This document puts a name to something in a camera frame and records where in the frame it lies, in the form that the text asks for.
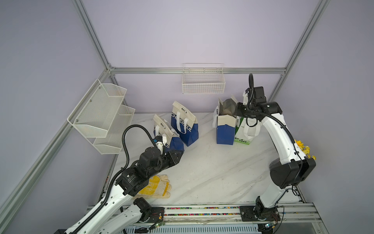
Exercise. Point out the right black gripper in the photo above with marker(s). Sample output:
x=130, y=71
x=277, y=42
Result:
x=239, y=113

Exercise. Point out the sunflower bouquet in vase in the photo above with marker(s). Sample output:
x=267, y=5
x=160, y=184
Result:
x=305, y=149

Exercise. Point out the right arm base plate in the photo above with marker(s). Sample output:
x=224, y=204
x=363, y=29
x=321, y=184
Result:
x=253, y=213

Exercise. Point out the front aluminium rail beam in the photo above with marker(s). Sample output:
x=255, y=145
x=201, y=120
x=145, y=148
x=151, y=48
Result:
x=203, y=215

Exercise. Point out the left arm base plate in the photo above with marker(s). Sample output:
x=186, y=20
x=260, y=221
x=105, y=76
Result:
x=152, y=215

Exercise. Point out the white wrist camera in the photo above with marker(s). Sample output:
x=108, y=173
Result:
x=160, y=142
x=245, y=97

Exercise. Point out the green white takeout bag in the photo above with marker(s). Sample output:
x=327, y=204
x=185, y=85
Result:
x=246, y=129

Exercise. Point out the white two-tier mesh shelf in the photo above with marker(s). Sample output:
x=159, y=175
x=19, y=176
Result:
x=101, y=117

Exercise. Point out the aluminium frame rails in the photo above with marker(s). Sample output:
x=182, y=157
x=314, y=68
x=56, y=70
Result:
x=18, y=197

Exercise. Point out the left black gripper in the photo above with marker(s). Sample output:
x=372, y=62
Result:
x=172, y=159

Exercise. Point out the white wire wall basket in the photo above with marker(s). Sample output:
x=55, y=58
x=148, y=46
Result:
x=203, y=78

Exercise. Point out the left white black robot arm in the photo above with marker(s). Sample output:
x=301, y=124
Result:
x=123, y=187

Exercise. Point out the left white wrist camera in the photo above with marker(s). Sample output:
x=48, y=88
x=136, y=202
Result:
x=160, y=142

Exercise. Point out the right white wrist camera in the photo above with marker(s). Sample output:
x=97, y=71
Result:
x=245, y=97

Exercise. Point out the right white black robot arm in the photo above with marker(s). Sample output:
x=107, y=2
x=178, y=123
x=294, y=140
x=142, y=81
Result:
x=292, y=165

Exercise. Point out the blue beige tote bag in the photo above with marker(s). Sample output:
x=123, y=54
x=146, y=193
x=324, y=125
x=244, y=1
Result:
x=224, y=120
x=170, y=137
x=185, y=123

